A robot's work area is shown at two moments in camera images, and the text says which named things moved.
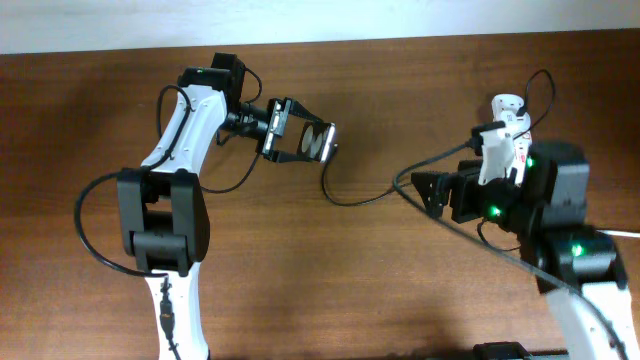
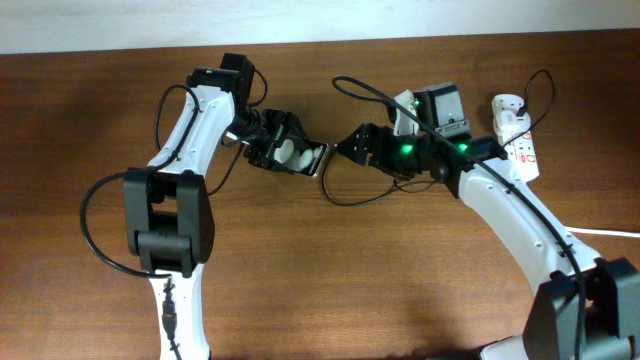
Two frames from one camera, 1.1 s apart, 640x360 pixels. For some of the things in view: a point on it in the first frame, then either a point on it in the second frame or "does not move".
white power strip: [522, 143] does not move
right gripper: [464, 184] -> [380, 158]
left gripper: [300, 109] -> [259, 153]
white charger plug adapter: [513, 123] does not move
